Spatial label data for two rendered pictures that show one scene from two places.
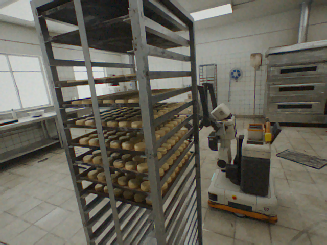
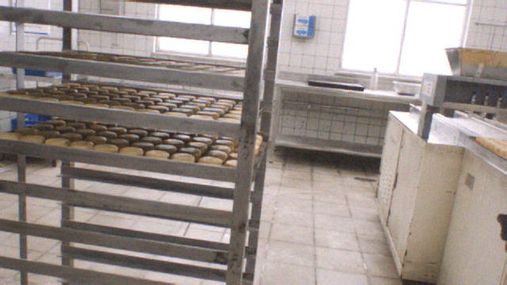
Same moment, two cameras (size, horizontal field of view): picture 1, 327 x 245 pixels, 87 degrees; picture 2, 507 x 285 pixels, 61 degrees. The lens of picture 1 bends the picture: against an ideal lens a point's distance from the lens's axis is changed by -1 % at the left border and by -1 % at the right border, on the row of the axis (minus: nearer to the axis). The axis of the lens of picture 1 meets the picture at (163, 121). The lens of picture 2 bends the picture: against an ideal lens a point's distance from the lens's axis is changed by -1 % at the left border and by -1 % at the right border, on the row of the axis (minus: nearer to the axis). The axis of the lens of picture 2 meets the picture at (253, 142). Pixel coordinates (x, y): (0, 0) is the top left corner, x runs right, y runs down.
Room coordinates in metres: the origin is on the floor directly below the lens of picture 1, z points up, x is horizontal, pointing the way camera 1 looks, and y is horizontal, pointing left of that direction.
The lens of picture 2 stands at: (0.86, -0.98, 1.21)
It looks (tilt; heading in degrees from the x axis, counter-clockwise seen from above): 12 degrees down; 69
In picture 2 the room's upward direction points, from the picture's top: 6 degrees clockwise
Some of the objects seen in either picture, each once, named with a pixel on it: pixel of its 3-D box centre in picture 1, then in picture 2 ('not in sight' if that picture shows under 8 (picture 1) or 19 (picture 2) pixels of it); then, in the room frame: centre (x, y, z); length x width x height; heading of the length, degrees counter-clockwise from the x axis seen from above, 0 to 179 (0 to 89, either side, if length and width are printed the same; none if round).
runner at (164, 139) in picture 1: (174, 128); (104, 22); (0.87, -0.05, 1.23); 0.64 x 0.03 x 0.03; 154
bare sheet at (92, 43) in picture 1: (132, 42); not in sight; (0.94, 0.13, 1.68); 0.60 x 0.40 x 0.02; 154
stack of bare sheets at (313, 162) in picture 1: (301, 157); not in sight; (2.62, -2.25, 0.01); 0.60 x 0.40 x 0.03; 28
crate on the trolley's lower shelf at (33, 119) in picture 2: not in sight; (45, 126); (0.40, 3.56, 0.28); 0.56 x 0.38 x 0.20; 72
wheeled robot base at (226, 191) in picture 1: (241, 188); not in sight; (1.78, -0.85, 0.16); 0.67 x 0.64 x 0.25; 62
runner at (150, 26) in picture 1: (168, 34); not in sight; (0.87, -0.05, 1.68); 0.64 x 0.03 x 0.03; 154
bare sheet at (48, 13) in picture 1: (129, 23); not in sight; (0.94, 0.13, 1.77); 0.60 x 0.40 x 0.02; 154
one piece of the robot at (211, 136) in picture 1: (216, 137); not in sight; (1.92, -0.59, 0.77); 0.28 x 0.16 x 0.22; 152
